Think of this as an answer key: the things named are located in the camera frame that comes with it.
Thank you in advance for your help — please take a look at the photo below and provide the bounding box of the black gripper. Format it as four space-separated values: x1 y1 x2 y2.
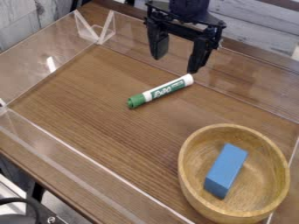
144 0 226 74

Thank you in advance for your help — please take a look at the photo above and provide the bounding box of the blue rectangular block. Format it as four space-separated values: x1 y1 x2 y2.
202 143 248 200

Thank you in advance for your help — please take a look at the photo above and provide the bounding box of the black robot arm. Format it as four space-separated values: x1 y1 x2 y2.
144 0 226 74

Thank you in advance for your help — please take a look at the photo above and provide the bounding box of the brown wooden bowl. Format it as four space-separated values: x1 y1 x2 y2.
177 123 289 224

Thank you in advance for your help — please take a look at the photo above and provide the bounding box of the green Expo marker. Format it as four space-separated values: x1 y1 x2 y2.
126 73 193 109

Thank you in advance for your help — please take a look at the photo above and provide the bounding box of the black table leg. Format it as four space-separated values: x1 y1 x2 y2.
31 182 45 202

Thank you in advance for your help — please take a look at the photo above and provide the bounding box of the clear acrylic corner bracket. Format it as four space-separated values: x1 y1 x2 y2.
73 10 115 45

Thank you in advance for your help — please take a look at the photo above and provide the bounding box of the black cable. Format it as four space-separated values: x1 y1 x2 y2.
0 197 42 224

